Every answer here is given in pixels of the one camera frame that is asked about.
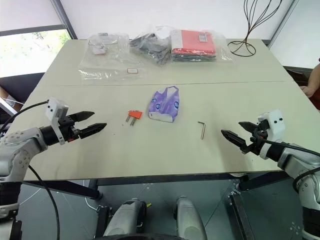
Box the grey robot leg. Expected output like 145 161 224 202
102 198 148 240
174 195 208 240

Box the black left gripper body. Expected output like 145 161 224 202
59 114 82 144

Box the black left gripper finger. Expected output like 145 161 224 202
78 122 108 139
70 111 96 124

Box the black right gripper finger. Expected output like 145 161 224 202
238 121 259 134
220 129 251 151

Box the dark bench by window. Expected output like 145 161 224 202
0 71 47 111

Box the large clear plastic bag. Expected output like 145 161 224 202
77 48 151 81

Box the dark wire stand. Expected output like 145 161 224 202
227 0 301 57

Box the bag of black items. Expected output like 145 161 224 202
129 30 174 67

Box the purple tissue pack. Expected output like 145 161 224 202
147 85 182 124

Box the clear bag with small parts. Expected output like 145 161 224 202
87 31 130 56

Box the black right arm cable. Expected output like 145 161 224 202
261 138 320 194

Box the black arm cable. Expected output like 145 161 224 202
261 138 320 194
0 100 60 240

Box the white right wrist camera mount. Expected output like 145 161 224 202
256 108 286 144

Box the red plastic block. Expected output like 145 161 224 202
127 109 144 120

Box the grey left robot leg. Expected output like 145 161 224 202
102 198 148 240

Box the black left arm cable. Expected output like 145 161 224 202
0 100 60 240

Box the dark furniture beside table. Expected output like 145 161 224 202
281 65 320 111

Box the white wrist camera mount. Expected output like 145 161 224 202
256 108 286 144
45 97 70 146

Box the metal allen key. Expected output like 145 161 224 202
197 121 207 139

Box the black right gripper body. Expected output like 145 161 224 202
243 119 270 156

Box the bag with red package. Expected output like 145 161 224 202
169 28 236 66

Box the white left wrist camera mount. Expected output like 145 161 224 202
45 97 70 146

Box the grey right robot leg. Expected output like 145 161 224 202
174 195 208 240

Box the black table frame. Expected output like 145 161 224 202
20 171 292 240

